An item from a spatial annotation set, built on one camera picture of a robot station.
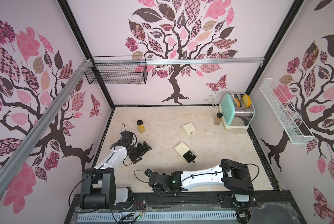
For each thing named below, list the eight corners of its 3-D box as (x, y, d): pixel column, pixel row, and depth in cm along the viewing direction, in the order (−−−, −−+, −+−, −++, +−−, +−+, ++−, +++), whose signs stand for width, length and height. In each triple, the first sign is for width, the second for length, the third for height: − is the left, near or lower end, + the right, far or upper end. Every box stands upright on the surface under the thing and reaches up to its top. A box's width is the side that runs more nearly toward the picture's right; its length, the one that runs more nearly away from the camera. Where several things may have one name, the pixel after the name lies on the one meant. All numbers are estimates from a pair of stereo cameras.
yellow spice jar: (138, 132, 105) (136, 124, 97) (139, 127, 108) (137, 119, 100) (144, 132, 105) (142, 124, 97) (145, 127, 108) (143, 119, 100)
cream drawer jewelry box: (187, 136, 102) (187, 134, 100) (181, 127, 108) (182, 125, 106) (196, 132, 104) (197, 130, 102) (190, 124, 110) (191, 122, 108)
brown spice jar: (214, 124, 109) (217, 117, 102) (213, 119, 113) (216, 112, 105) (220, 124, 109) (223, 117, 102) (218, 119, 113) (222, 112, 105)
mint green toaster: (224, 130, 107) (233, 113, 91) (217, 107, 123) (224, 89, 108) (246, 130, 107) (259, 113, 91) (236, 107, 123) (245, 89, 108)
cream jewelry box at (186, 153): (190, 165, 88) (191, 164, 86) (174, 149, 95) (174, 147, 93) (197, 159, 90) (198, 157, 88) (181, 143, 98) (181, 141, 96)
